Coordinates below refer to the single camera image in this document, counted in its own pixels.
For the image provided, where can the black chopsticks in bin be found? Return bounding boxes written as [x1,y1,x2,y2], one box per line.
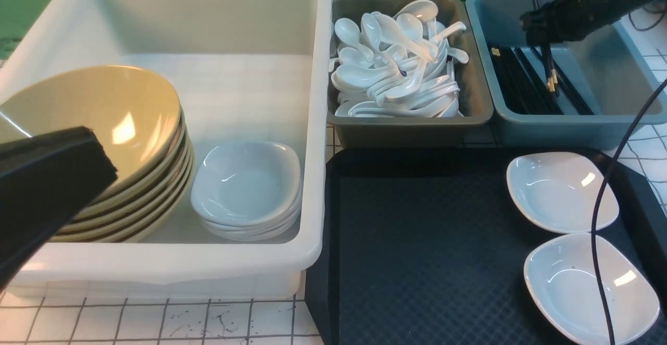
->
[487,43,594,116]

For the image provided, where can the grey-brown spoon bin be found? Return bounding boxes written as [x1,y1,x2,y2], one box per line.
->
[327,0,493,148]

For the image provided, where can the black plastic serving tray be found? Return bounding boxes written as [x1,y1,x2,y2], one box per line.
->
[304,147,667,345]

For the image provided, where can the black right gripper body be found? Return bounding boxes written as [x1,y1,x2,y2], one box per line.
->
[520,0,655,46]

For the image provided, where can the stack of yellow-green bowls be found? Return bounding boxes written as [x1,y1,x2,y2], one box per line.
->
[50,113,194,243]

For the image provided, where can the yellow-green noodle bowl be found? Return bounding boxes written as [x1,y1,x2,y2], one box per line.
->
[1,65,181,201]

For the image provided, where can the blue-grey chopstick bin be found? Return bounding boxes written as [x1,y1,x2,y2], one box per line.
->
[465,0,659,150]

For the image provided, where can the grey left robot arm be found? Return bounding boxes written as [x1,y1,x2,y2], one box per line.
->
[1,126,117,290]

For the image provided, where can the white sauce dish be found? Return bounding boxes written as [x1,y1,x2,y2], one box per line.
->
[507,151,603,234]
[524,233,660,344]

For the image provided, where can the white spoon blue handle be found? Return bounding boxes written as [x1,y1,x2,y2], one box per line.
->
[381,53,407,77]

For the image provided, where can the large white plastic tub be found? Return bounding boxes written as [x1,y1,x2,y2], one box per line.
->
[2,0,332,302]

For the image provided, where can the stack of white sauce dishes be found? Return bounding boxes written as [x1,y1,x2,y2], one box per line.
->
[191,141,303,242]

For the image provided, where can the pile of white spoons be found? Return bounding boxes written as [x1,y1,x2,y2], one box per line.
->
[329,0,470,118]

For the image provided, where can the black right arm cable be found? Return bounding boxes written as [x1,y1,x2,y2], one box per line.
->
[591,1,667,345]

